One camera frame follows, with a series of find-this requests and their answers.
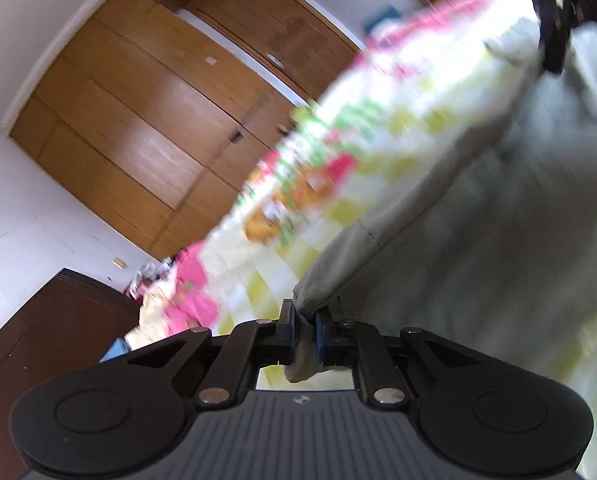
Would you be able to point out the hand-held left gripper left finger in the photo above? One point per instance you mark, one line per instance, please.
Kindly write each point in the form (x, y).
(289, 332)

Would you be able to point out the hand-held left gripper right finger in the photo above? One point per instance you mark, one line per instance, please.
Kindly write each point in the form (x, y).
(322, 335)

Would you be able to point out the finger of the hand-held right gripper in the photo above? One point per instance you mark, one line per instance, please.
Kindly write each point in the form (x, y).
(554, 45)

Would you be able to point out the grey pants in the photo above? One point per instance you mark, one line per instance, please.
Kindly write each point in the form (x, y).
(478, 210)

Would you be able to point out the printed checkered blanket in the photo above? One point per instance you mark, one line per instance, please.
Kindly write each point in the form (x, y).
(403, 90)

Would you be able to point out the blue cloth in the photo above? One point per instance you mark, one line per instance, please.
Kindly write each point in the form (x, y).
(114, 351)

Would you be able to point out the blue box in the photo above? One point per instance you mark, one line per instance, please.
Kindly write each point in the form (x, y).
(381, 17)

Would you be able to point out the dark brown cabinet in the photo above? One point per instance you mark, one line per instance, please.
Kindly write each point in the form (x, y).
(38, 330)

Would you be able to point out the wooden wardrobe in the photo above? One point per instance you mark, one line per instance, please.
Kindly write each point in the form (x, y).
(128, 110)

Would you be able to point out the wooden door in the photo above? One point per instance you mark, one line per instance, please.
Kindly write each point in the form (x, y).
(278, 20)

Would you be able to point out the beige wall socket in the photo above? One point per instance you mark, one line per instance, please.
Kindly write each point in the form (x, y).
(120, 262)

